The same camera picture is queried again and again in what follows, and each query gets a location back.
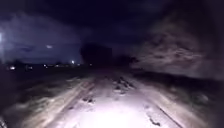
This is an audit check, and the dark tree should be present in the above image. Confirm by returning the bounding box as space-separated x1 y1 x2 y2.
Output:
79 43 114 68

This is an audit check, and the pale dirt track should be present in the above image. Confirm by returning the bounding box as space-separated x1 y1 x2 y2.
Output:
36 69 198 128

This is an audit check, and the grass verge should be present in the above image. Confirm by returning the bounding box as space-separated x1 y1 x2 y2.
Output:
128 69 224 128
0 66 98 128

